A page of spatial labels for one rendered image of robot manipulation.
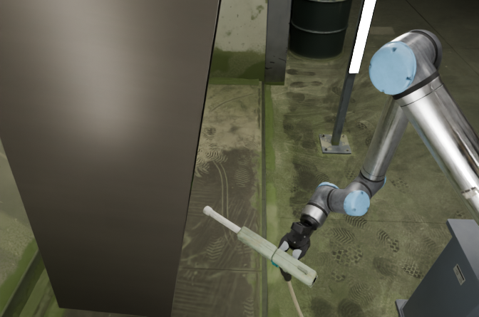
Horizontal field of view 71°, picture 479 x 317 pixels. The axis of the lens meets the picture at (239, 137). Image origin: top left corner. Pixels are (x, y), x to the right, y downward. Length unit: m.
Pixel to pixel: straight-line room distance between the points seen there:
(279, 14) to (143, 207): 2.27
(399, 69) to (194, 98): 0.52
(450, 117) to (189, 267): 1.35
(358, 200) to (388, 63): 0.55
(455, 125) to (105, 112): 0.77
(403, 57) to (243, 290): 1.27
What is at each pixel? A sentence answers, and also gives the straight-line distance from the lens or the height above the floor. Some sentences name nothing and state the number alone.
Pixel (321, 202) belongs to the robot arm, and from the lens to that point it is 1.34.
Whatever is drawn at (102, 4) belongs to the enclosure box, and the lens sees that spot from 0.52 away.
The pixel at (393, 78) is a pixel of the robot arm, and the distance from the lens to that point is 0.90.
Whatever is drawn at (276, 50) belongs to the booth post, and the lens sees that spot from 2.94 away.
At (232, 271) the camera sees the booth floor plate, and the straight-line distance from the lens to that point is 1.79.
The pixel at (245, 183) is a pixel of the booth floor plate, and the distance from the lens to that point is 2.12.
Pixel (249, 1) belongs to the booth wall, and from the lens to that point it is 2.78.
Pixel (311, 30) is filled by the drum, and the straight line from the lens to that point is 3.44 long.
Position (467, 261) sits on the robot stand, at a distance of 1.33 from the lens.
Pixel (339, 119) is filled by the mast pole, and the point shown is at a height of 0.25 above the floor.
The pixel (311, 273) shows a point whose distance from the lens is 1.20.
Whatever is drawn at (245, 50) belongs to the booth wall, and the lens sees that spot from 2.94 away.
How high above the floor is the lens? 1.62
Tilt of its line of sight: 40 degrees down
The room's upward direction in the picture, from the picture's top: 1 degrees counter-clockwise
